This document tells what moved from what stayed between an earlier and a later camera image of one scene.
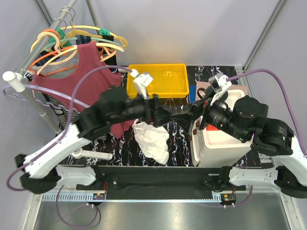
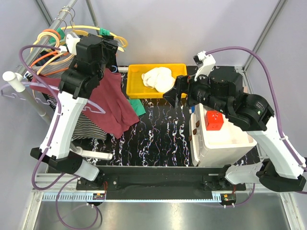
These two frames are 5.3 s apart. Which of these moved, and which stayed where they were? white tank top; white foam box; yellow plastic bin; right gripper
Moved: white tank top; right gripper
Stayed: white foam box; yellow plastic bin
